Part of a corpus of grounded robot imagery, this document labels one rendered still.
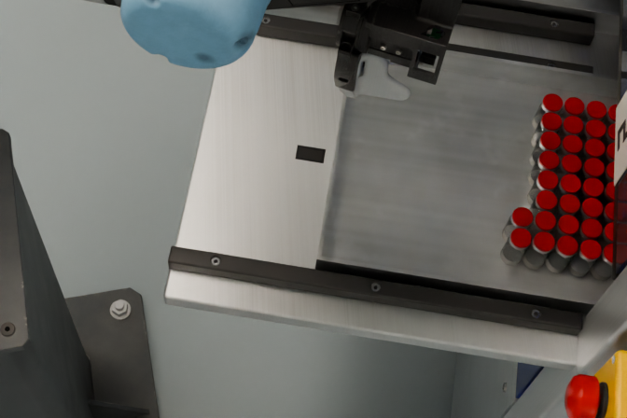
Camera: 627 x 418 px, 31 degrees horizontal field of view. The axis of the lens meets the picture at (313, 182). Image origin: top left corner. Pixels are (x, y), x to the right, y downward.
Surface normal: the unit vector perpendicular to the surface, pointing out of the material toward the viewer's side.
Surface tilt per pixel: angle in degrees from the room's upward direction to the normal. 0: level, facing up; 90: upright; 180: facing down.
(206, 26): 91
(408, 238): 0
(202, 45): 90
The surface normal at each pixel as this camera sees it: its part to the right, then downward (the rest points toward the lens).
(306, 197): 0.06, -0.45
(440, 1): -0.30, 0.84
